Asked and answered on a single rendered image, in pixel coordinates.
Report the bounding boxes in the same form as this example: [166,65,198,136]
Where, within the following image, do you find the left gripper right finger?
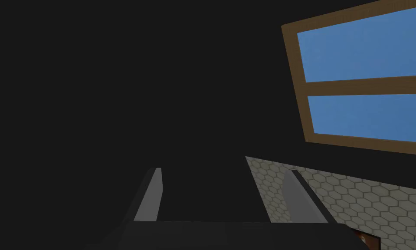
[282,169,339,224]

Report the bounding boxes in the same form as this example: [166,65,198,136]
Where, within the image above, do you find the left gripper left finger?
[124,167,164,223]

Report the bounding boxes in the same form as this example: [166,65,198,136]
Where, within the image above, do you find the brown framed window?
[281,0,416,156]

